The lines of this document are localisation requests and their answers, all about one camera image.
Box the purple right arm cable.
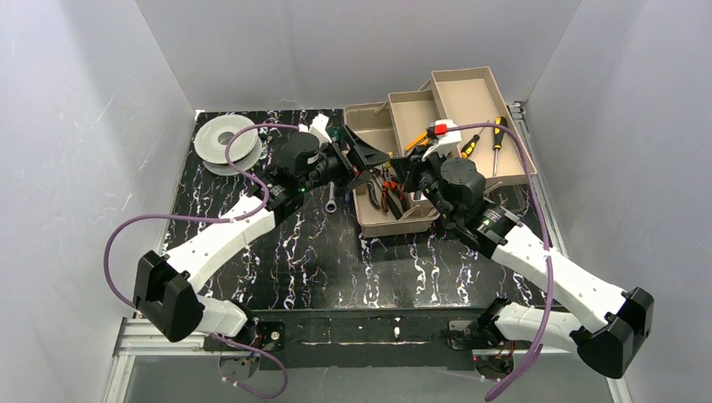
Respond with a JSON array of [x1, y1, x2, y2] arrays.
[[444, 121, 558, 403]]

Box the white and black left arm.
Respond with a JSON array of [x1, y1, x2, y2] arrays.
[[133, 128, 390, 343]]

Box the beige translucent plastic toolbox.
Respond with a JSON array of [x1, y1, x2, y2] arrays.
[[342, 66, 537, 239]]

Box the yellow black long screwdriver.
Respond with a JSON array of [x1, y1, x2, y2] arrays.
[[492, 116, 508, 176]]

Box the green handled screwdriver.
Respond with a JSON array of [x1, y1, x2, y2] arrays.
[[327, 126, 343, 143]]

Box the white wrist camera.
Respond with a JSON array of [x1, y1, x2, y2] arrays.
[[421, 119, 462, 161], [298, 113, 332, 144]]

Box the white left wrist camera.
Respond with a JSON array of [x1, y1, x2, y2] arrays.
[[298, 113, 332, 144]]

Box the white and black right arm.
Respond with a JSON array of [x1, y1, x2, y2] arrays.
[[391, 154, 654, 379]]

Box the black handled cutters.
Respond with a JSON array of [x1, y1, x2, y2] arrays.
[[366, 179, 388, 213]]

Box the white filament spool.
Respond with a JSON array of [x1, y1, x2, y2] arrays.
[[193, 114, 264, 176]]

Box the silver combination wrench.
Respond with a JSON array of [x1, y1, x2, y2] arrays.
[[324, 182, 338, 213]]

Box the yellow black short screwdriver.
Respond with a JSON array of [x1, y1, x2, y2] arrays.
[[459, 134, 480, 159]]

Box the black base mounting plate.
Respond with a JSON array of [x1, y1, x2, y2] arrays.
[[237, 307, 493, 370]]

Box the yellow utility knife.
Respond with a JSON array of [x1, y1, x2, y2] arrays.
[[404, 132, 430, 155]]

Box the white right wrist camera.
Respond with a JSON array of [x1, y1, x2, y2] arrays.
[[421, 119, 462, 161]]

